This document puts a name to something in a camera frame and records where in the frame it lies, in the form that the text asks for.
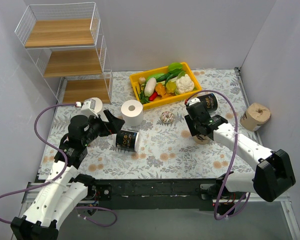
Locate white wire wooden shelf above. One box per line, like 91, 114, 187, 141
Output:
14, 2, 113, 104

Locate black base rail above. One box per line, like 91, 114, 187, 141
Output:
22, 177, 268, 218

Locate green herb sprig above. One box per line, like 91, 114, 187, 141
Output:
135, 84, 152, 104

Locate yellow plastic bin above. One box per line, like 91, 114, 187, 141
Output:
129, 62, 202, 110

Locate small mushroom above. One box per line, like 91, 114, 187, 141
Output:
138, 77, 146, 85

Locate black wrapped roll right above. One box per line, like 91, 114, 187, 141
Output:
197, 93, 218, 113

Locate green cucumber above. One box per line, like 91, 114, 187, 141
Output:
155, 72, 171, 83

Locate white radish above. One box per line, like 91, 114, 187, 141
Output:
144, 77, 157, 97

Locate orange yellow pepper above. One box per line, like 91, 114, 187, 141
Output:
155, 83, 166, 97

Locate white toilet paper roll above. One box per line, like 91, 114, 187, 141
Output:
121, 100, 144, 127
89, 97, 103, 115

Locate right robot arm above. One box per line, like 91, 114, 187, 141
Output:
185, 98, 296, 202

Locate white cauliflower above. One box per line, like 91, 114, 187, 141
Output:
175, 74, 195, 95

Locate black wrapped roll left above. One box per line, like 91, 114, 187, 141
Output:
114, 129, 140, 152

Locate black wrapped roll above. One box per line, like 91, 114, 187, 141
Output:
114, 129, 140, 152
197, 93, 218, 113

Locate green leafy vegetable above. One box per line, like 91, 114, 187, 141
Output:
168, 62, 183, 73

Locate brown paper roll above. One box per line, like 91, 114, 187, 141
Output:
192, 134, 210, 145
240, 102, 271, 132

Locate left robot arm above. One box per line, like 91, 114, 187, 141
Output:
10, 110, 125, 240

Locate red chili pepper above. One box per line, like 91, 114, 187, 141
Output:
148, 91, 158, 102

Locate floral table mat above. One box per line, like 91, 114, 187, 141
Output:
38, 69, 246, 181

